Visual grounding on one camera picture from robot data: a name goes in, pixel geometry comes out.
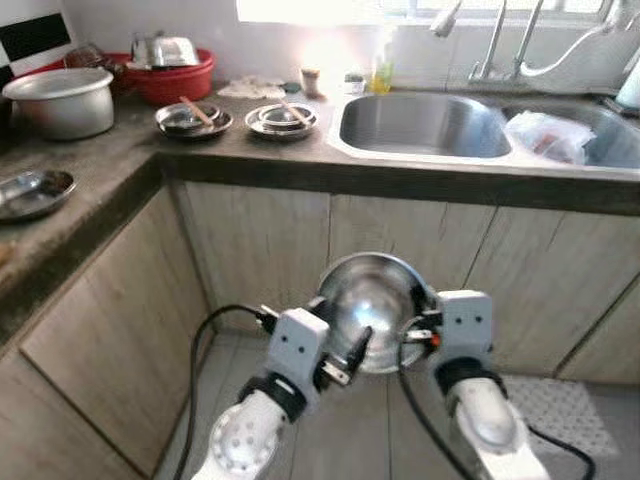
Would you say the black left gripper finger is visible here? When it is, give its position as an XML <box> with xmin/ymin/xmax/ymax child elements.
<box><xmin>342</xmin><ymin>324</ymin><xmax>375</xmax><ymax>377</ymax></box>

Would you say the shiny deep steel bowl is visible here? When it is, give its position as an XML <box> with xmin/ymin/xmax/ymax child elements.
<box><xmin>317</xmin><ymin>252</ymin><xmax>438</xmax><ymax>376</ymax></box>

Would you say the white patterned floor mat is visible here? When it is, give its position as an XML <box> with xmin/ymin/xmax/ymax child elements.
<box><xmin>500</xmin><ymin>375</ymin><xmax>621</xmax><ymax>459</ymax></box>

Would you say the stainless steel double sink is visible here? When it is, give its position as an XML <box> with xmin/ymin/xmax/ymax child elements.
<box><xmin>328</xmin><ymin>90</ymin><xmax>640</xmax><ymax>183</ymax></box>

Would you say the clear plastic bag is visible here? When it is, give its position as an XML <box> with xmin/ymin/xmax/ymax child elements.
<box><xmin>505</xmin><ymin>110</ymin><xmax>598</xmax><ymax>166</ymax></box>

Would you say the large steel plate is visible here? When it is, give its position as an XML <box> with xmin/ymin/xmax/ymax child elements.
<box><xmin>245</xmin><ymin>103</ymin><xmax>320</xmax><ymax>141</ymax></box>
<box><xmin>155</xmin><ymin>103</ymin><xmax>234</xmax><ymax>139</ymax></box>

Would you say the wooden chopstick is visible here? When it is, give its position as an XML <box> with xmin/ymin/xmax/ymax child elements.
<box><xmin>182</xmin><ymin>97</ymin><xmax>217</xmax><ymax>127</ymax></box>
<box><xmin>180</xmin><ymin>96</ymin><xmax>215</xmax><ymax>126</ymax></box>
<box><xmin>280</xmin><ymin>98</ymin><xmax>312</xmax><ymax>123</ymax></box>
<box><xmin>282</xmin><ymin>99</ymin><xmax>314</xmax><ymax>124</ymax></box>

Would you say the yellow dish soap bottle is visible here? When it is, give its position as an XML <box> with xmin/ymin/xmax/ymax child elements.
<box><xmin>372</xmin><ymin>30</ymin><xmax>394</xmax><ymax>95</ymax></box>

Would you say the steel dish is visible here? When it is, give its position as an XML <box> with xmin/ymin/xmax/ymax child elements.
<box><xmin>257</xmin><ymin>103</ymin><xmax>311</xmax><ymax>131</ymax></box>
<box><xmin>160</xmin><ymin>103</ymin><xmax>222</xmax><ymax>131</ymax></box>

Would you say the white sponge bowl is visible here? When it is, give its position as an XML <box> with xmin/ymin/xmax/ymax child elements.
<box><xmin>300</xmin><ymin>72</ymin><xmax>323</xmax><ymax>99</ymax></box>

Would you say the plain gooseneck faucet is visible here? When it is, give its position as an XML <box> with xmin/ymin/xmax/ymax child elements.
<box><xmin>510</xmin><ymin>0</ymin><xmax>547</xmax><ymax>82</ymax></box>

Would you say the white crumpled cloth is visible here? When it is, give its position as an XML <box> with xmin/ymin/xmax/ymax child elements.
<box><xmin>218</xmin><ymin>77</ymin><xmax>288</xmax><ymax>100</ymax></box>

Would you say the red plastic basin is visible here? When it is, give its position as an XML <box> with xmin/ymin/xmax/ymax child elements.
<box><xmin>105</xmin><ymin>50</ymin><xmax>216</xmax><ymax>107</ymax></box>

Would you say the small steel plate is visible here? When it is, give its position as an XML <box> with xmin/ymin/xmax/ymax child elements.
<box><xmin>0</xmin><ymin>170</ymin><xmax>77</xmax><ymax>223</ymax></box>

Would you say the shiny steel pan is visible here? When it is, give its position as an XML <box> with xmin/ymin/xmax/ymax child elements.
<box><xmin>130</xmin><ymin>35</ymin><xmax>199</xmax><ymax>69</ymax></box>

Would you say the aluminium cooking pot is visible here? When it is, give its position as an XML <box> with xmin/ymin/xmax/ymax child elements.
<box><xmin>2</xmin><ymin>68</ymin><xmax>116</xmax><ymax>141</ymax></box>

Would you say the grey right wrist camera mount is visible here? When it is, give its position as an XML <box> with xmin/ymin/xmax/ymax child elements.
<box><xmin>437</xmin><ymin>290</ymin><xmax>494</xmax><ymax>363</ymax></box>

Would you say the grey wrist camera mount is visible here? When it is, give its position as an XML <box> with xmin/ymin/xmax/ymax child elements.
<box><xmin>437</xmin><ymin>290</ymin><xmax>494</xmax><ymax>363</ymax></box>
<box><xmin>265</xmin><ymin>308</ymin><xmax>331</xmax><ymax>387</ymax></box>

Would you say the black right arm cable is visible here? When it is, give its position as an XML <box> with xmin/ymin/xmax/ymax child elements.
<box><xmin>397</xmin><ymin>340</ymin><xmax>598</xmax><ymax>480</ymax></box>

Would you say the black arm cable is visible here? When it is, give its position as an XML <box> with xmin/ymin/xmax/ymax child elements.
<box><xmin>397</xmin><ymin>340</ymin><xmax>598</xmax><ymax>480</ymax></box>
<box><xmin>175</xmin><ymin>303</ymin><xmax>276</xmax><ymax>480</ymax></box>

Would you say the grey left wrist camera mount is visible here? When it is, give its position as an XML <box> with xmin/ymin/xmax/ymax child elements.
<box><xmin>265</xmin><ymin>308</ymin><xmax>331</xmax><ymax>387</ymax></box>

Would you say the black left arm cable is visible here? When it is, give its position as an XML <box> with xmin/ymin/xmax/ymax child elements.
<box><xmin>175</xmin><ymin>303</ymin><xmax>276</xmax><ymax>480</ymax></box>

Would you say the grey window frame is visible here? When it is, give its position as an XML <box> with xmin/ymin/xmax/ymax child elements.
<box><xmin>236</xmin><ymin>0</ymin><xmax>640</xmax><ymax>25</ymax></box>

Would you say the wire mesh strainer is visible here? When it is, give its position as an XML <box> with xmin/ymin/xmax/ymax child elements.
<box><xmin>62</xmin><ymin>42</ymin><xmax>113</xmax><ymax>73</ymax></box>

